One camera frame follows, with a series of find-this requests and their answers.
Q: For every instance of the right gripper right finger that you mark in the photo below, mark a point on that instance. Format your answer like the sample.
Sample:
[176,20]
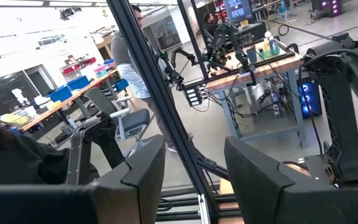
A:
[291,205]

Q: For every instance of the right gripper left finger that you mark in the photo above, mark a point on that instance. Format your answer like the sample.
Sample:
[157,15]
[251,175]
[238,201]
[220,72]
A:
[73,205]

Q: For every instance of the background black robot arm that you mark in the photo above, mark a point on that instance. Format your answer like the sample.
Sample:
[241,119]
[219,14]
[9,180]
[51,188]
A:
[172,73]
[228,34]

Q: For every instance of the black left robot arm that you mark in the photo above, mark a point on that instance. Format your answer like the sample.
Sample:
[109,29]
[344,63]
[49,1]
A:
[340,124]

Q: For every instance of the person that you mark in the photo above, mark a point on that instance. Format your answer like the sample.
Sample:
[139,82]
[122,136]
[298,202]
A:
[120,53]
[210,26]
[17,161]

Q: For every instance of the black computer tower lit fans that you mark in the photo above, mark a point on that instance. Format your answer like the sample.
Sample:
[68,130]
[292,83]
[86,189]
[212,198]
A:
[306,99]
[328,6]

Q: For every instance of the blue storage bin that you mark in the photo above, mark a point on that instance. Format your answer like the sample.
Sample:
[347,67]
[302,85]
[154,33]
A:
[59,93]
[79,82]

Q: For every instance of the long wooden workbench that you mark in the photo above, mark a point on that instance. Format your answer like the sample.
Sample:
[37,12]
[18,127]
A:
[82,90]

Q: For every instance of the wooden workbench steel legs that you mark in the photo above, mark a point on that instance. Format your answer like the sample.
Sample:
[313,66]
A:
[278,67]

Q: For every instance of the black control box white labels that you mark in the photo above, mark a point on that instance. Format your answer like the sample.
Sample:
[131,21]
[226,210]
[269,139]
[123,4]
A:
[194,96]

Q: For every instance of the computer monitor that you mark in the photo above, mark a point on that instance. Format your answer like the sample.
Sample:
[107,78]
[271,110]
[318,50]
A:
[238,9]

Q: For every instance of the grey office chair white frame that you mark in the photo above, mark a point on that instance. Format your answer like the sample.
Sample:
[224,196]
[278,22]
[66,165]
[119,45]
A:
[135,119]

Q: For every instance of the black aluminium frame post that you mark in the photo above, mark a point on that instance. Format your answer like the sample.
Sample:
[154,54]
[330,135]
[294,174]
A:
[160,93]

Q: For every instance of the black ceiling camera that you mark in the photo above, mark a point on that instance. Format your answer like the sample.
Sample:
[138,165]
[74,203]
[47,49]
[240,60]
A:
[68,13]

